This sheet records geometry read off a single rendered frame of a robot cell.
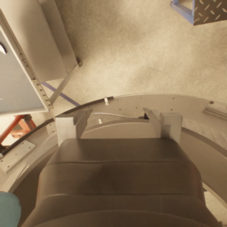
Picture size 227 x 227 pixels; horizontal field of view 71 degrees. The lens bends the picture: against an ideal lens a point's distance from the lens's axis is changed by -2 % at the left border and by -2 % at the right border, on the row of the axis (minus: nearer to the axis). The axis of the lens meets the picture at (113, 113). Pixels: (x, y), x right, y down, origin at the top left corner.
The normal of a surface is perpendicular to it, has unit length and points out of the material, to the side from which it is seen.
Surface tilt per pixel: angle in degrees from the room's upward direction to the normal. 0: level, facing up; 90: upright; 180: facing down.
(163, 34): 0
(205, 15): 0
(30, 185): 74
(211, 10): 0
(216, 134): 90
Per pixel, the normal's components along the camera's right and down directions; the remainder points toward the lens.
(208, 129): -0.22, -0.77
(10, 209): 0.95, -0.21
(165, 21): -0.12, 0.63
